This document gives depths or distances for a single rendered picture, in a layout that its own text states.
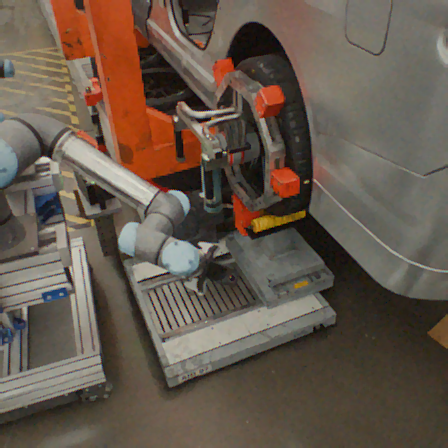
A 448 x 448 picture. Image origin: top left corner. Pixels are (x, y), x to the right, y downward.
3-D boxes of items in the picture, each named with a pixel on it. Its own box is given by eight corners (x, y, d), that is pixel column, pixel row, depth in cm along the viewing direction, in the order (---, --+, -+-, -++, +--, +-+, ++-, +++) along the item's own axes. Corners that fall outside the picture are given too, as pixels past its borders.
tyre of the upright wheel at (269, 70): (268, 38, 214) (273, 171, 247) (219, 47, 207) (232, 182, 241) (358, 63, 160) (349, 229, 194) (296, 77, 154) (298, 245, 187)
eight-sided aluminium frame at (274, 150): (282, 230, 194) (288, 106, 160) (267, 235, 192) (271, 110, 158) (228, 167, 233) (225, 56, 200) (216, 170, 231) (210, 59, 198)
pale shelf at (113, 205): (122, 211, 234) (121, 206, 232) (88, 220, 230) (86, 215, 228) (104, 169, 266) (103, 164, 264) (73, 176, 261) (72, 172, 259)
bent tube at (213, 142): (261, 137, 173) (261, 111, 167) (212, 150, 168) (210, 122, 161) (240, 118, 186) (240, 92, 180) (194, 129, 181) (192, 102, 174)
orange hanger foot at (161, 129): (250, 154, 254) (250, 92, 232) (156, 178, 239) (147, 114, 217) (237, 140, 266) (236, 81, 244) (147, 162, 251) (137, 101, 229)
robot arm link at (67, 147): (31, 124, 128) (184, 221, 129) (2, 143, 121) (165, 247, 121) (36, 90, 120) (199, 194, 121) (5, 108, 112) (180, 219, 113)
